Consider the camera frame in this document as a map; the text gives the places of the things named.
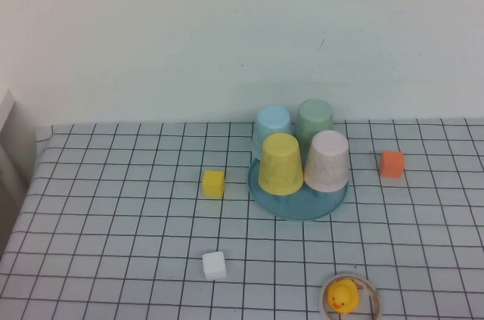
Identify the pink plastic cup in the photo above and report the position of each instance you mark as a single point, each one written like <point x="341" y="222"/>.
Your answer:
<point x="327" y="163"/>

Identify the light blue plastic cup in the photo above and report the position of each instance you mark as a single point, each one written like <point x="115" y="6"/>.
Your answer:
<point x="272" y="123"/>

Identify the yellow plastic cup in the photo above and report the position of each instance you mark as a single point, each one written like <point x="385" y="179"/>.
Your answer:
<point x="280" y="166"/>

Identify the green plastic cup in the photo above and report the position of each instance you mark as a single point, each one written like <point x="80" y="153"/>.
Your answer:
<point x="315" y="117"/>

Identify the blue cup stand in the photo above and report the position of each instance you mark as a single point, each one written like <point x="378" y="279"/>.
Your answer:
<point x="295" y="206"/>

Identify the yellow foam cube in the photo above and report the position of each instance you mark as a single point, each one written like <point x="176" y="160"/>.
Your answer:
<point x="213" y="184"/>

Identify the white foam cube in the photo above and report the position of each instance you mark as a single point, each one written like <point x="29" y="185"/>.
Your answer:
<point x="214" y="265"/>

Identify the orange foam cube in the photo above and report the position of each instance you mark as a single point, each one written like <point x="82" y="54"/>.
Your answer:
<point x="392" y="164"/>

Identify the grid pattern tablecloth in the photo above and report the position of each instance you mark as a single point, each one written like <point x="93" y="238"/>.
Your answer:
<point x="113" y="221"/>

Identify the yellow rubber duck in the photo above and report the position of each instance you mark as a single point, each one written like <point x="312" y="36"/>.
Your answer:
<point x="343" y="295"/>

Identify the white cabinet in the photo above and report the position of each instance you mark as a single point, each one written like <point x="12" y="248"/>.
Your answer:
<point x="11" y="153"/>

